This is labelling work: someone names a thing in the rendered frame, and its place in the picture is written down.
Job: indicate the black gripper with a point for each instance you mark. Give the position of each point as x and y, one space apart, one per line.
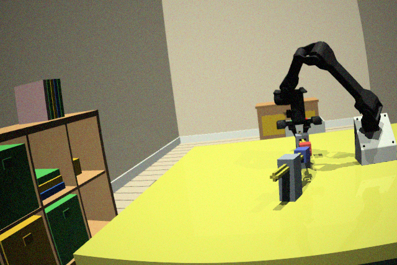
298 118

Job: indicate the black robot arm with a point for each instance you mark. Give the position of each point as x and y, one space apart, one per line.
321 55

